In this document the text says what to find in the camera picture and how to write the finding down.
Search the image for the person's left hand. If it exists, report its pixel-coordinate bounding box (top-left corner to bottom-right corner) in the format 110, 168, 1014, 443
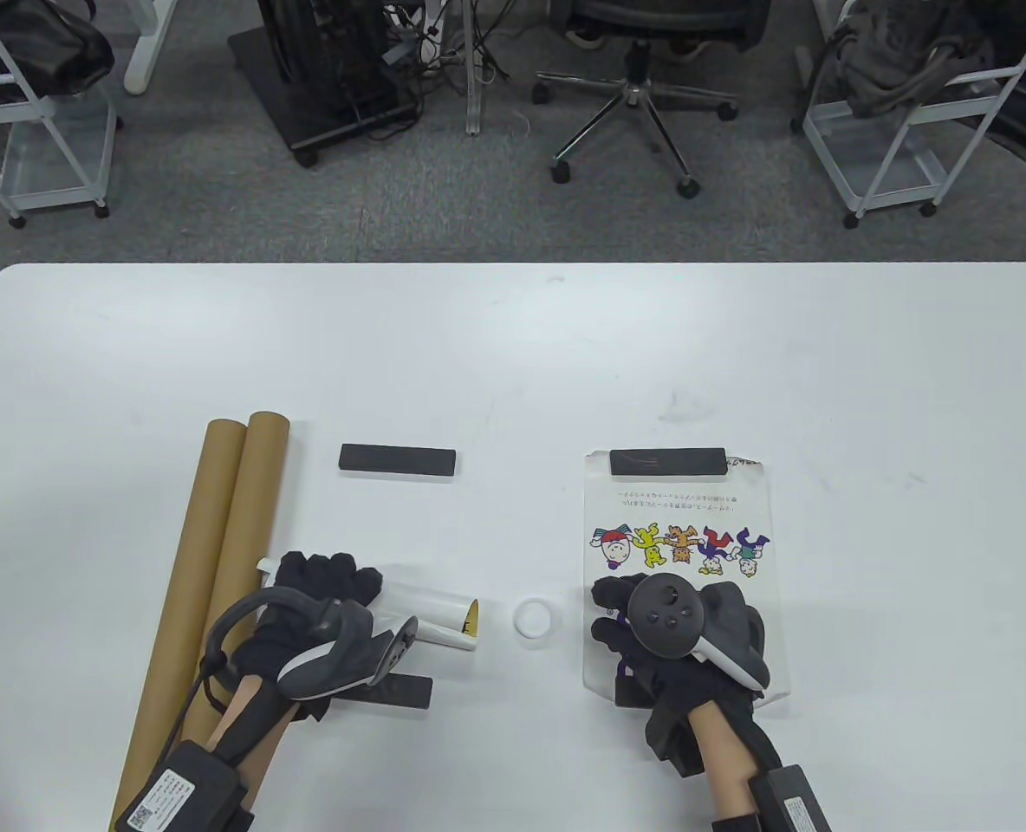
234, 550, 386, 722

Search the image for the person's right hand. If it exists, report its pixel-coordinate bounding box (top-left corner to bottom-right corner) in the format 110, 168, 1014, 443
589, 572, 782, 777

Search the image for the brown cardboard mailing tube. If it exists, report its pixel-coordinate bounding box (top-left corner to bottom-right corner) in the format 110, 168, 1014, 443
179, 412, 291, 751
110, 419, 247, 832

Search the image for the colourful cartoon faces poster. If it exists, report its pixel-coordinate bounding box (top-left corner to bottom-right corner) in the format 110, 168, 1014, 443
256, 557, 479, 651

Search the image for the white plastic tube cap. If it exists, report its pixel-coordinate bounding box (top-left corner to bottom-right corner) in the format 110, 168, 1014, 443
513, 596, 559, 644

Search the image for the white cartoon figures poster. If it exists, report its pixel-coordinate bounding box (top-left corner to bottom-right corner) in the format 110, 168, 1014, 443
582, 449, 791, 707

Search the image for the person's right forearm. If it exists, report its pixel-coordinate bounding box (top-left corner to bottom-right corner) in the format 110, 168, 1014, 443
691, 702, 761, 816

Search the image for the black wheeled equipment stand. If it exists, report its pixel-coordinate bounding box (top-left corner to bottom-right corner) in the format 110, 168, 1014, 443
227, 0, 423, 167

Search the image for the white wheeled cart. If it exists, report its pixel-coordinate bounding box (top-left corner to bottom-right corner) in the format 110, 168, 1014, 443
795, 0, 1026, 228
0, 0, 124, 228

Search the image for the white desk leg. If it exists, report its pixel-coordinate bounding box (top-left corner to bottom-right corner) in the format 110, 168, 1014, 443
464, 0, 490, 136
123, 0, 180, 94

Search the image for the black office chair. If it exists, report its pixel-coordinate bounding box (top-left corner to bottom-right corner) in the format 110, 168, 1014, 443
535, 0, 772, 198

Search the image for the black bag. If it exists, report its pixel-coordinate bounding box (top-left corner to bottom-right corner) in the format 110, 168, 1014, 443
0, 0, 115, 109

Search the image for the grey backpack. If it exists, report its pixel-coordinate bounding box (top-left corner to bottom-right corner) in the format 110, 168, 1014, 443
829, 0, 999, 118

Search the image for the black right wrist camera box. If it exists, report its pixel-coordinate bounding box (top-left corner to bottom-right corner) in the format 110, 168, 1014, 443
749, 763, 834, 832

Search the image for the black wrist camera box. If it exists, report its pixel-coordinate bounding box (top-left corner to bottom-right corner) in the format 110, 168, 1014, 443
749, 763, 834, 832
114, 739, 254, 832

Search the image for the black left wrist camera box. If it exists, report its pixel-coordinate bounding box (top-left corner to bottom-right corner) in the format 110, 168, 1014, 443
114, 739, 254, 832

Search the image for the black cable bundle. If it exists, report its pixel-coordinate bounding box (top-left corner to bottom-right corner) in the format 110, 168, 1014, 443
383, 0, 514, 88

